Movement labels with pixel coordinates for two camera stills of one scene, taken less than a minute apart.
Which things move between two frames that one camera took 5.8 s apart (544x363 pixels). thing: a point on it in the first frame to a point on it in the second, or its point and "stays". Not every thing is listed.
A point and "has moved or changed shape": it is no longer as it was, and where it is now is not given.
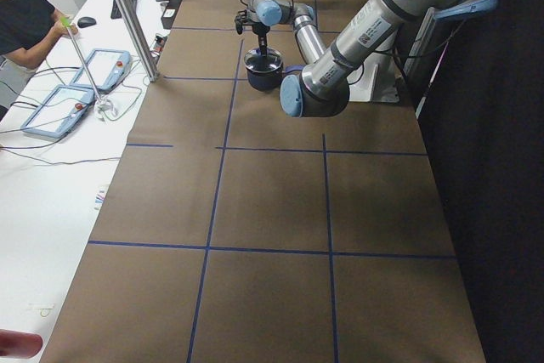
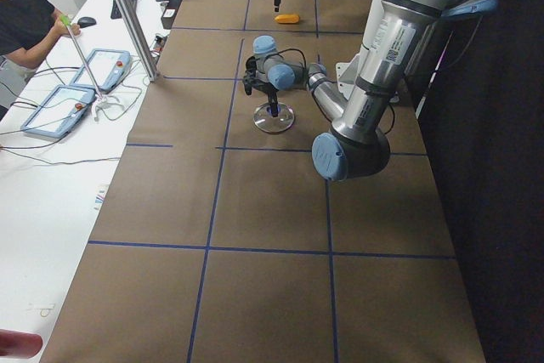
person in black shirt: [29, 27] stays
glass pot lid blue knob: [257, 64] has moved or changed shape
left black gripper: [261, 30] to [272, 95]
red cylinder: [19, 343] stays
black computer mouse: [86, 21] stays
